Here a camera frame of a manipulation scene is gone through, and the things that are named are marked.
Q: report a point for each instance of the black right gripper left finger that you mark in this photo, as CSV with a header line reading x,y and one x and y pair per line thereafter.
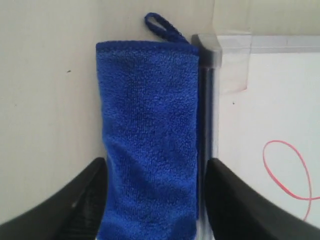
x,y
73,213

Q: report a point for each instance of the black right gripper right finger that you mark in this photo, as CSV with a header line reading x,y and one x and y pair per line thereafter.
x,y
237,212

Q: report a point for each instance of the blue microfiber cloth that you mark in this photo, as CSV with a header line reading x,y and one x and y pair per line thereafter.
x,y
149,101

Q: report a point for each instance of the clear tape front left corner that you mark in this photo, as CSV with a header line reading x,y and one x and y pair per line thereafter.
x,y
231,23

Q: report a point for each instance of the white board with aluminium frame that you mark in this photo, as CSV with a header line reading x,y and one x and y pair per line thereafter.
x,y
268,134

